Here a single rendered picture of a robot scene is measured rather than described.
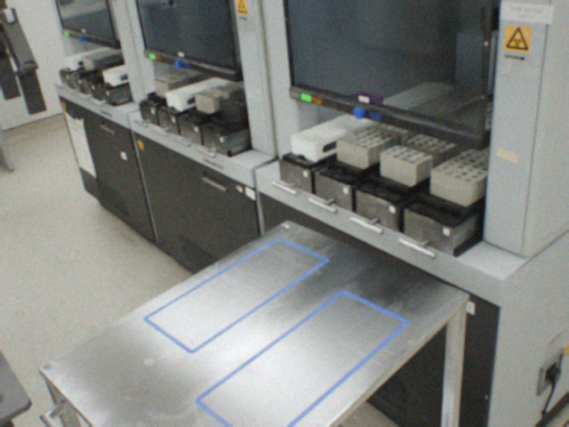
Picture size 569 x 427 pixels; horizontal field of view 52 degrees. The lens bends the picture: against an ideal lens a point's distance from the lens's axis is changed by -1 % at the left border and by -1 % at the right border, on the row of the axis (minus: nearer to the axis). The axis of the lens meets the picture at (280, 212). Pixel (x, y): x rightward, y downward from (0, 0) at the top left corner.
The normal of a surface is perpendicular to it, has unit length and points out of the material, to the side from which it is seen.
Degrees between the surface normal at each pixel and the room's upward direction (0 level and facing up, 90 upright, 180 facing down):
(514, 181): 90
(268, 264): 0
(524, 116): 90
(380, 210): 90
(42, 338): 0
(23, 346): 0
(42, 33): 90
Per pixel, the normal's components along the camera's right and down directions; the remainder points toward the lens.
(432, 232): -0.77, 0.37
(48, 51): 0.63, 0.32
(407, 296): -0.10, -0.87
